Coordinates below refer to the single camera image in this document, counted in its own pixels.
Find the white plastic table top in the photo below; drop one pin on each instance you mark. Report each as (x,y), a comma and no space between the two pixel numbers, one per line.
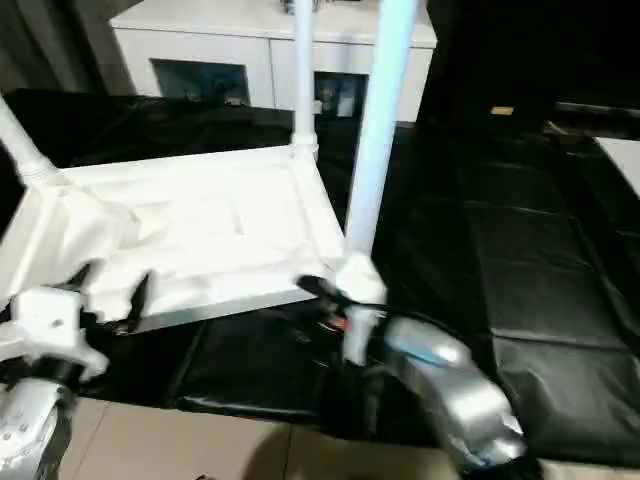
(200,225)

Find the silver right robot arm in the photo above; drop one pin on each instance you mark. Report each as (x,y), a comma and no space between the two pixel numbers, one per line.
(460,390)

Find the black horizontal bar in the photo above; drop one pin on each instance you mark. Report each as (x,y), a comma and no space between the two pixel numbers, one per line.
(600,106)

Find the small yellow label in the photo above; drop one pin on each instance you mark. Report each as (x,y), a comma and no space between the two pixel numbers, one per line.
(502,110)

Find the white plastic table leg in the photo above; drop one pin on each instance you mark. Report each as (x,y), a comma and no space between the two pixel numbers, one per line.
(22,140)
(380,125)
(303,75)

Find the white flat board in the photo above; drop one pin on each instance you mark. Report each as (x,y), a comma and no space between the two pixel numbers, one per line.
(625,160)

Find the black plastic mat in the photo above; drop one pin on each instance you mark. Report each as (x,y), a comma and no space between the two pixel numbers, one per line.
(525,250)

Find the dark object on cabinet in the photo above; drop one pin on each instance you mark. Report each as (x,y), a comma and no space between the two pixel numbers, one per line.
(287,4)

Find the white cabinet with glass doors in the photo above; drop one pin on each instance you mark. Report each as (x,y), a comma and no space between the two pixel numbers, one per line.
(210,45)

